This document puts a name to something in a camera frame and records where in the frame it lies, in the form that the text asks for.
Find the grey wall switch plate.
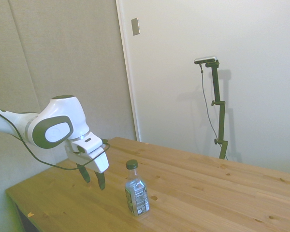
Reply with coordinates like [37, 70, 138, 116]
[131, 17, 141, 36]

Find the grey exterior camera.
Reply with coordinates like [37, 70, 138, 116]
[194, 56, 218, 65]

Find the white door frame trim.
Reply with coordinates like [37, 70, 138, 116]
[115, 0, 141, 142]

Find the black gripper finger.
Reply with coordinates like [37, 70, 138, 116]
[77, 163, 91, 184]
[94, 171, 106, 191]

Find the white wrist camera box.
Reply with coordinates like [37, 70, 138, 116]
[71, 134, 105, 155]

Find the dark green camera stand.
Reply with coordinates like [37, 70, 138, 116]
[205, 60, 229, 160]

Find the clear plastic bottle green cap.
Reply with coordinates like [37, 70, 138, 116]
[124, 159, 150, 217]

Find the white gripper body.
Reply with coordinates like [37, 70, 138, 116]
[64, 144, 110, 174]

